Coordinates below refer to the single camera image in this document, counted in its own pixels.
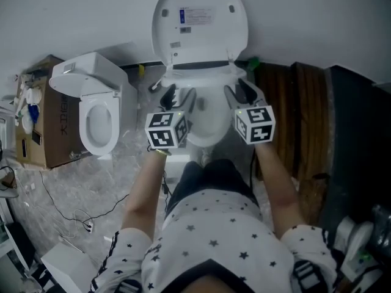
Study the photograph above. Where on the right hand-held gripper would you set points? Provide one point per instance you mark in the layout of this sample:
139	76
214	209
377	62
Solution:
255	124

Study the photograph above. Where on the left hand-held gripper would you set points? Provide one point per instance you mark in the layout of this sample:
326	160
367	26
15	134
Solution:
165	130

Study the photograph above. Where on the white toilet bowl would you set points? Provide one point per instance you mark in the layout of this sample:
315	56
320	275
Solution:
214	127

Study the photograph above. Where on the white toilet seat cover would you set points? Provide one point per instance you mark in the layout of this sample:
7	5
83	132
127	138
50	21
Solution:
207	41

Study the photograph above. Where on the person's left forearm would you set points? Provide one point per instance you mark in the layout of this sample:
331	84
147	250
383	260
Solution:
145	191

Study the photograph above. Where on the person's right forearm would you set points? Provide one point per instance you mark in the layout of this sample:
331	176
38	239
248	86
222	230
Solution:
276	188

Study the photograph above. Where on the small white toilet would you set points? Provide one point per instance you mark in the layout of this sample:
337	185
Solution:
97	114

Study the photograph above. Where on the green plastic fitting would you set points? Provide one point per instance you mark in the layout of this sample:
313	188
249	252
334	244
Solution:
253	63

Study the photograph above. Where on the yellow tag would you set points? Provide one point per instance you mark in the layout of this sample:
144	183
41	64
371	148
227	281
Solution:
141	70

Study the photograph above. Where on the brown wooden panel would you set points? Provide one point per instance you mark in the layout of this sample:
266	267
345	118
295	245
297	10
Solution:
293	117

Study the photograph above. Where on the white shoe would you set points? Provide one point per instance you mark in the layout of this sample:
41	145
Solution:
206	157

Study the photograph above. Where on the black shorts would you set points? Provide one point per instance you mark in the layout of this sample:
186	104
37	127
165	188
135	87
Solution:
214	179

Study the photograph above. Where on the dark cabinet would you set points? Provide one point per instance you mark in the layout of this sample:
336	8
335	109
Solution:
357	133

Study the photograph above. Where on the brown cardboard box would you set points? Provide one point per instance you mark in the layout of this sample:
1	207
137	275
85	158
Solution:
55	139

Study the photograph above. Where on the blue plastic part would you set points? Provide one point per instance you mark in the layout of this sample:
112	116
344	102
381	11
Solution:
33	113

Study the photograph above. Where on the star-printed white shirt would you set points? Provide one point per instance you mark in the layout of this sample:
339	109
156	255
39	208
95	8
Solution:
220	240

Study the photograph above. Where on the black smartphone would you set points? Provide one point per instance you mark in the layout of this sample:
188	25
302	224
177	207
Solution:
36	137

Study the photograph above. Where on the white plastic appliance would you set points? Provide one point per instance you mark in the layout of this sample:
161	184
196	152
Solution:
355	243

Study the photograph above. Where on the white box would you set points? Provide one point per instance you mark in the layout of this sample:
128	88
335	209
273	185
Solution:
65	270

